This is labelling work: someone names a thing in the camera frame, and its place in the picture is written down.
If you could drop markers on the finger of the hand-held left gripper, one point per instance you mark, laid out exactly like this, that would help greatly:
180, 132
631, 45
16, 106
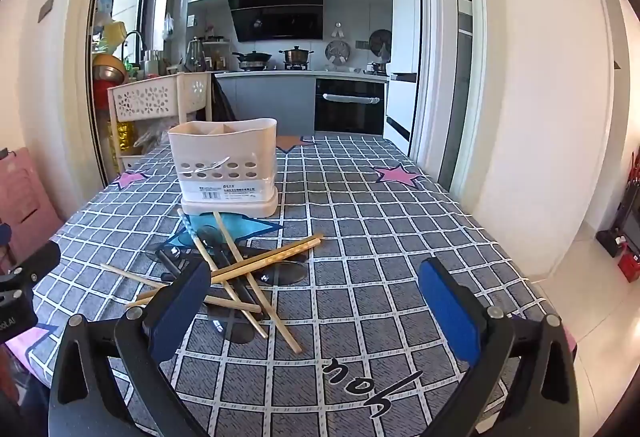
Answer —
40, 262

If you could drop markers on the gold foil package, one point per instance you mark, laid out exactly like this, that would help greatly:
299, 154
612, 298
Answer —
122, 137

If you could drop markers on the steel cooking pot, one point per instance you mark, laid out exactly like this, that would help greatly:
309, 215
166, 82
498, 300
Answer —
296, 55

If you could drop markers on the glass kettle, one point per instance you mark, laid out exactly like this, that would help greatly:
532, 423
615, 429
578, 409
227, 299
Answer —
196, 54

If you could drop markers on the grey lower kitchen cabinet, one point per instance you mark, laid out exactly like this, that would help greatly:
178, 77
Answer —
270, 102

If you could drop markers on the black built-in oven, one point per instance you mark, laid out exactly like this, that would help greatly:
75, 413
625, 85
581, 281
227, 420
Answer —
350, 106

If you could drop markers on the beige plastic storage cart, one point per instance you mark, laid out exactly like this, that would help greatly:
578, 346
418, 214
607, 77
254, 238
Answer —
145, 99

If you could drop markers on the wall switch panel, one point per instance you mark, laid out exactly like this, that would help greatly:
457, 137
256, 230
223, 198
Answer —
46, 8

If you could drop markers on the beige plastic utensil holder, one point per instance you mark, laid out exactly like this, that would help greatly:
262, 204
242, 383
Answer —
225, 157

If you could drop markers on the white refrigerator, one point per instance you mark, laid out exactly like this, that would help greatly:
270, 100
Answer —
404, 42

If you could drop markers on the red fire extinguisher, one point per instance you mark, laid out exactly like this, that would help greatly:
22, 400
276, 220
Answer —
629, 262

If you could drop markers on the black range hood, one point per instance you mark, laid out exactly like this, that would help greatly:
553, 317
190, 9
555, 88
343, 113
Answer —
280, 17

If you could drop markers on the kitchen faucet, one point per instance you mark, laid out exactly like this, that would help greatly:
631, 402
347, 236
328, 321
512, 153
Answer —
131, 41

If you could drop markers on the grey checked tablecloth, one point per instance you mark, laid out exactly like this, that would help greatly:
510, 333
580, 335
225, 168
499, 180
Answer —
380, 237

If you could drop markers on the black wok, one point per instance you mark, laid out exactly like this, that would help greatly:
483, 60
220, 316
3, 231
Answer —
252, 57

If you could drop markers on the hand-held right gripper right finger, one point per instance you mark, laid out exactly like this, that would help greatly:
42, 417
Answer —
450, 312

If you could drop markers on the bundle of wooden chopsticks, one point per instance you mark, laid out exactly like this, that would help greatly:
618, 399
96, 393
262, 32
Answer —
300, 244

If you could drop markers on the round black pan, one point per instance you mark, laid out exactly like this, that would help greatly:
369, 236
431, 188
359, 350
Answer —
381, 41

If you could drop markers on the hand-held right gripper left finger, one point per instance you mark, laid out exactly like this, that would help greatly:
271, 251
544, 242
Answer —
180, 312

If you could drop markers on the yellow bowl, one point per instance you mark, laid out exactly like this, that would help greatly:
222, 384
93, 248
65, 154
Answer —
106, 65

